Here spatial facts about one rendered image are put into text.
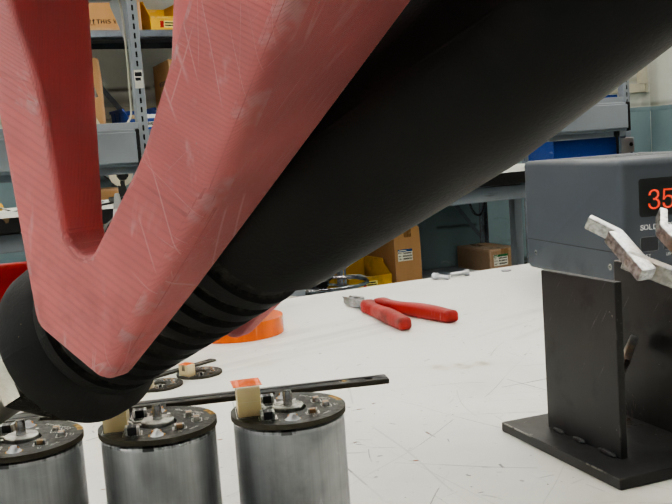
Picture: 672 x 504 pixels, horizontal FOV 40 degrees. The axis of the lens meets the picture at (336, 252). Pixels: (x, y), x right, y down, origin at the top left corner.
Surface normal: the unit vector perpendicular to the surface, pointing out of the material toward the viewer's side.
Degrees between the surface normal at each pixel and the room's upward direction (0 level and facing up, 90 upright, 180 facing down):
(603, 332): 90
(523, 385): 0
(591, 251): 90
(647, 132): 90
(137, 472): 90
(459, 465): 0
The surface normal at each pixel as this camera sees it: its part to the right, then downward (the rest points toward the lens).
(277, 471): -0.22, 0.12
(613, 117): 0.44, 0.07
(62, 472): 0.84, 0.00
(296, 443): 0.21, 0.09
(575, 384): -0.93, 0.11
